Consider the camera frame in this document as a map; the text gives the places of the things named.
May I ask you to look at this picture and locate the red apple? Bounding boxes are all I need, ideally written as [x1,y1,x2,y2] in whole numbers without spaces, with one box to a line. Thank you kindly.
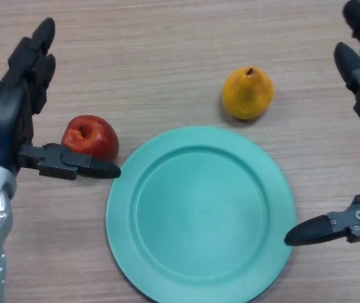
[61,115,120,163]

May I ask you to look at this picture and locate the yellow pear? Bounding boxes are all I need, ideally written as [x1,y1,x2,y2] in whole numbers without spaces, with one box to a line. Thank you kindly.
[221,65,276,121]

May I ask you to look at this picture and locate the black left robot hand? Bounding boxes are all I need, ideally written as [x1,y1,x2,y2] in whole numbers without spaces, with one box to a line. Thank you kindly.
[0,17,121,181]

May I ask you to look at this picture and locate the green round plate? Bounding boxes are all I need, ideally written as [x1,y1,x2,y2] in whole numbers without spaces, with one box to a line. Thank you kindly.
[105,126,297,303]

